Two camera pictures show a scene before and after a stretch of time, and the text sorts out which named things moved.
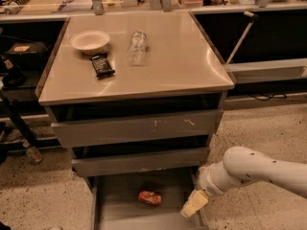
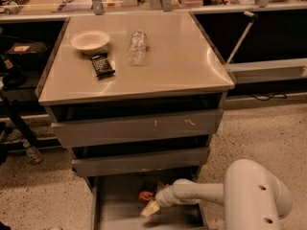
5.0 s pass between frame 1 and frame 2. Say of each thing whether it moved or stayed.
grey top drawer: stayed
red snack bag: stayed
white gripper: moved
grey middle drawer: stayed
